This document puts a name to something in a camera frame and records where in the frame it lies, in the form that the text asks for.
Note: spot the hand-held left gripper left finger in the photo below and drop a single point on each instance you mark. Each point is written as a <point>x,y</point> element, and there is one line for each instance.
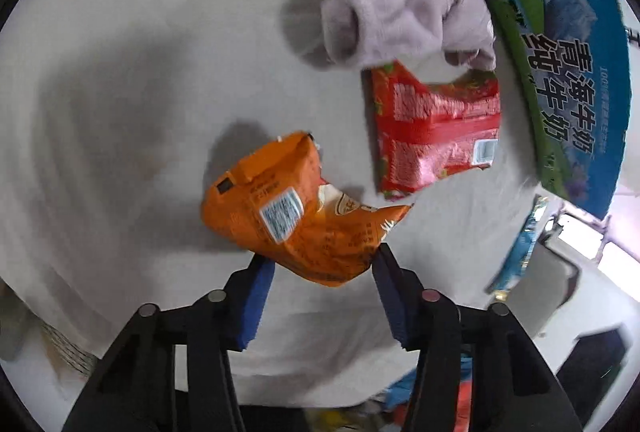
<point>256,299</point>

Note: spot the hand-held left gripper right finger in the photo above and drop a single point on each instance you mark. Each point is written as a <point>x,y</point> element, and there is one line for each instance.
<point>391,297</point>

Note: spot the orange snack bag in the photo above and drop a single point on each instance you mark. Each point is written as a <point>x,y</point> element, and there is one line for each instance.
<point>300,232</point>

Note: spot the red snack bag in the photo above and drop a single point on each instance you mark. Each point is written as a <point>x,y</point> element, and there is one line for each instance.
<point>435,132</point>

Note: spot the lilac fluffy towel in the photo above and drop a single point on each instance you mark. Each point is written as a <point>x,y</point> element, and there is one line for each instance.
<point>400,12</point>

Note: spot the green and blue cardboard box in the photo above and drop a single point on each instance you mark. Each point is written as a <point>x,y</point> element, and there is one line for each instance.
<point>565,62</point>

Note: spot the blue snack packet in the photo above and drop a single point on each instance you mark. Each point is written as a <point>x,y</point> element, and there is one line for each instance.
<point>520,247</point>

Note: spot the woven basket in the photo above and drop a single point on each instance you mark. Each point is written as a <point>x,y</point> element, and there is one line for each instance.
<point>65,347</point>

